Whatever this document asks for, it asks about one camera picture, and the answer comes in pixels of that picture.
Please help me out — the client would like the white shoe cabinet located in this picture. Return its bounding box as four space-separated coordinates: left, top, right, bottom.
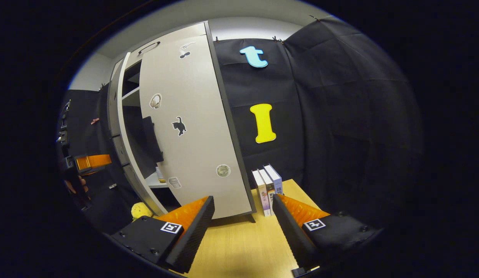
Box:
106 21 257 224

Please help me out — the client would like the white spine book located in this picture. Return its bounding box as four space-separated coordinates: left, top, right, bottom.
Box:
259 168 277 207

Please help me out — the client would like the yellow plush toy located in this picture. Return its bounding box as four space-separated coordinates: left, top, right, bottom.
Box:
131 202 153 220

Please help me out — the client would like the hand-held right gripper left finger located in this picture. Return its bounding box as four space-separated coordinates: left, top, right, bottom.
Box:
110 196 216 273

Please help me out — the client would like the black door handle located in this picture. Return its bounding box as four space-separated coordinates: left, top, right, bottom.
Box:
142 116 164 163

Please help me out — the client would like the white shoe cabinet door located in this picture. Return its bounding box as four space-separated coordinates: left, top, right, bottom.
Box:
139 34 252 219
107 52 168 217

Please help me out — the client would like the white cabinet drawer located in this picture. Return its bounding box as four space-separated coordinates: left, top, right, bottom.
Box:
127 22 207 64

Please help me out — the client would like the cream spine book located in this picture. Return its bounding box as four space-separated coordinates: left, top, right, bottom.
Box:
252 169 272 217

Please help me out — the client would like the black drawer handle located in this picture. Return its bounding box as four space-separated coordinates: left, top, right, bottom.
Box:
138 41 161 54

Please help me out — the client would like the white cabinet shelf board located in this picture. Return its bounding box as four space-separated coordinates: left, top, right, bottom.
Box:
122 87 141 107
145 172 170 189

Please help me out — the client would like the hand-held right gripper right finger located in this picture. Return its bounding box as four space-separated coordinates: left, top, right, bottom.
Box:
272 194 383 271

